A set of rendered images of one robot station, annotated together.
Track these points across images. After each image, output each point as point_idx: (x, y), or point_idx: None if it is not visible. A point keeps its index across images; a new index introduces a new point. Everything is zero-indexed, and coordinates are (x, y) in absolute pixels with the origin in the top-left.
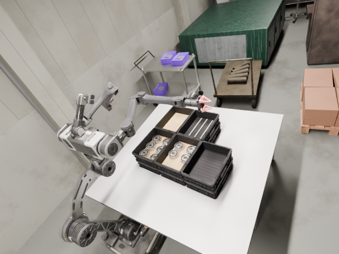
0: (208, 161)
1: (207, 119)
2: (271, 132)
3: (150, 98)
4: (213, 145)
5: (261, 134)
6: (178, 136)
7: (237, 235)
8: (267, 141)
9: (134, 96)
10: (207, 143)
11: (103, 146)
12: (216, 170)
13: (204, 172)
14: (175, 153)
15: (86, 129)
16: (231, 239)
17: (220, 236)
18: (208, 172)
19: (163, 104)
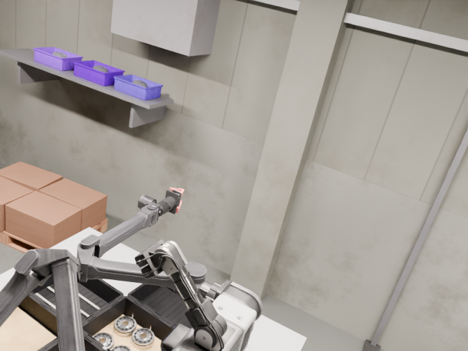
0: (160, 312)
1: (46, 287)
2: (118, 248)
3: (112, 238)
4: (143, 287)
5: (115, 258)
6: (84, 329)
7: (266, 329)
8: (131, 258)
9: (83, 253)
10: (136, 291)
11: (252, 303)
12: (182, 307)
13: (181, 322)
14: (125, 349)
15: (193, 330)
16: (271, 336)
17: (268, 346)
18: (182, 316)
19: (132, 235)
